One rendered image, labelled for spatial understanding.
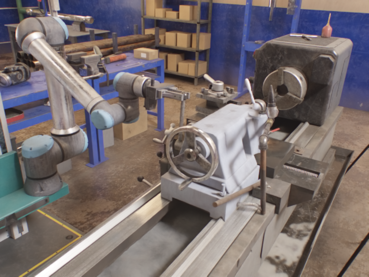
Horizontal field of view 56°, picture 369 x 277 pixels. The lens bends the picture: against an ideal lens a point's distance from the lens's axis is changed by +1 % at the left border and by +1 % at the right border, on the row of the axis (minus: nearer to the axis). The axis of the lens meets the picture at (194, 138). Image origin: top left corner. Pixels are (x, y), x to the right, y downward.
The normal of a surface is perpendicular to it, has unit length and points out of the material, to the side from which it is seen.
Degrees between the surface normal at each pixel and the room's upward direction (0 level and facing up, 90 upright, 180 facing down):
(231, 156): 70
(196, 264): 0
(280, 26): 90
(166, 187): 90
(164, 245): 17
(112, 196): 0
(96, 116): 92
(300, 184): 0
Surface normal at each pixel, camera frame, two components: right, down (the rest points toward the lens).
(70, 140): 0.58, 0.33
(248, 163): 0.77, -0.22
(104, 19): -0.52, 0.33
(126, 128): 0.81, 0.27
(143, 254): 0.10, -0.86
